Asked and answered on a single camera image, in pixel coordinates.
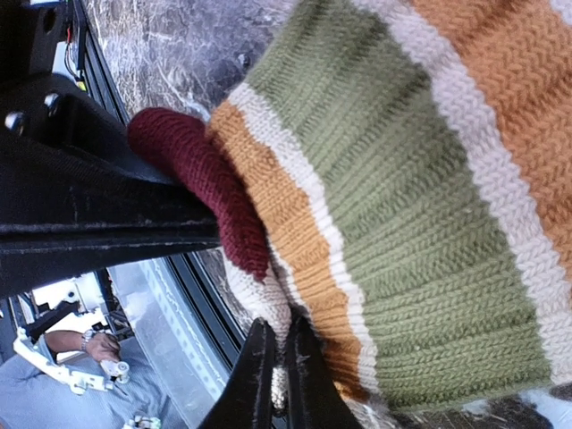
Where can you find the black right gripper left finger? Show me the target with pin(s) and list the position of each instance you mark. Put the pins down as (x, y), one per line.
(246, 400)

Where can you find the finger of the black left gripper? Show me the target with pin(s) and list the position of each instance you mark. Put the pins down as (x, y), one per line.
(75, 198)

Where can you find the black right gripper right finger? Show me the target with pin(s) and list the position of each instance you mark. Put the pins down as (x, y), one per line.
(313, 400)

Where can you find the beige striped sock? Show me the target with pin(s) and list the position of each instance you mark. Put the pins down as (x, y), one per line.
(402, 171)

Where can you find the person's hand with watch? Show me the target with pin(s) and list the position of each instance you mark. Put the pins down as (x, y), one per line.
(103, 346)

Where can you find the white slotted cable duct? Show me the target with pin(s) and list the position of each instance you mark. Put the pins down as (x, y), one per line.
(168, 331)

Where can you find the white teleoperation handle device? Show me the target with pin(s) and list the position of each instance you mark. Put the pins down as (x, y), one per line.
(78, 382)

